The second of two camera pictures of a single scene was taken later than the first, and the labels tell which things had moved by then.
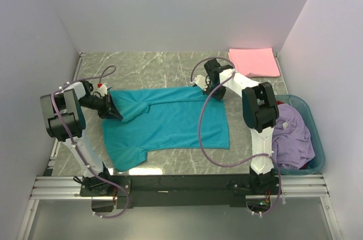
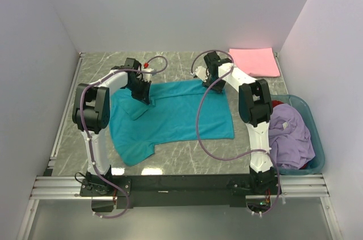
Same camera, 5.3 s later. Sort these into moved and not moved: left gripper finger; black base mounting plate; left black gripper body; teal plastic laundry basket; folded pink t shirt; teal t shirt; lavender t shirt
Moved: left black gripper body; teal t shirt; left gripper finger
Not moved: folded pink t shirt; teal plastic laundry basket; lavender t shirt; black base mounting plate
